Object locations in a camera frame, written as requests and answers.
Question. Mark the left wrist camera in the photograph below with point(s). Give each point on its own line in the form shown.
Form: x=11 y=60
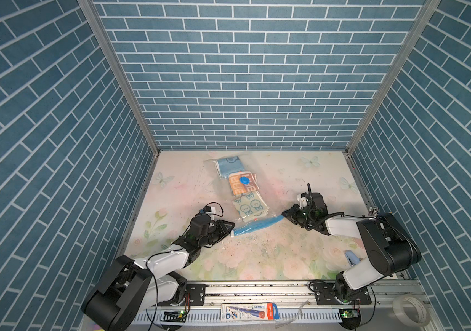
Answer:
x=213 y=209

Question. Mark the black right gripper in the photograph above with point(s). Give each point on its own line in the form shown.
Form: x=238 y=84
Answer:
x=292 y=214

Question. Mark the beige towel blue bunny print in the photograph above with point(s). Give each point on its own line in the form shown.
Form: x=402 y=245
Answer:
x=251 y=206

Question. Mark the aluminium corner post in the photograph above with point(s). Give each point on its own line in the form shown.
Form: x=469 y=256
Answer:
x=93 y=18
x=423 y=17

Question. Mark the red blue toothpaste box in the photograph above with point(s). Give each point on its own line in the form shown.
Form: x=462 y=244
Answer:
x=249 y=312

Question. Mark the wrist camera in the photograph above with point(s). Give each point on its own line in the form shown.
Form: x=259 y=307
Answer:
x=213 y=209
x=303 y=200

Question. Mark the aluminium corner post left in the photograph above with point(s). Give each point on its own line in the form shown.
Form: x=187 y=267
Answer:
x=93 y=18

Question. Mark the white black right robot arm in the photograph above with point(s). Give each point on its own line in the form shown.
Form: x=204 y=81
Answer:
x=389 y=248

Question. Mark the orange white patterned towel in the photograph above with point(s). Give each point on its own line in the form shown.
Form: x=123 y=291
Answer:
x=237 y=188

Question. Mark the aluminium corner post right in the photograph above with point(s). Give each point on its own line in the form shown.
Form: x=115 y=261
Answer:
x=423 y=17

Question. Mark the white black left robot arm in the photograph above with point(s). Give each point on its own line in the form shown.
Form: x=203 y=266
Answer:
x=129 y=285

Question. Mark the clear vacuum bag blue zip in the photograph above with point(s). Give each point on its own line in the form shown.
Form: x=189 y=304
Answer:
x=221 y=187

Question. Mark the blue vacuum bag valve cap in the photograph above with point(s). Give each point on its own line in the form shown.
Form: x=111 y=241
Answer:
x=245 y=180

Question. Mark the clear plastic wrapper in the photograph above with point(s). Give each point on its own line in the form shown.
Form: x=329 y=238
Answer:
x=289 y=318

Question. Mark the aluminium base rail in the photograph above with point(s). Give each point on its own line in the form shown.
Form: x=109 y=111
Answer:
x=202 y=303

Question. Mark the light blue towel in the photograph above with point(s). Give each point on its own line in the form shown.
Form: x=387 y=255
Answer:
x=229 y=165

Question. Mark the clear tape roll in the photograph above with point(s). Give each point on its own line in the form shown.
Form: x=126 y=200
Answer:
x=411 y=311

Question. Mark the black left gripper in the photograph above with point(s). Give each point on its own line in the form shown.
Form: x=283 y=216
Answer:
x=221 y=227

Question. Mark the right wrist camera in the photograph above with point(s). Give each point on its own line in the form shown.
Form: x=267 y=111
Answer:
x=303 y=200

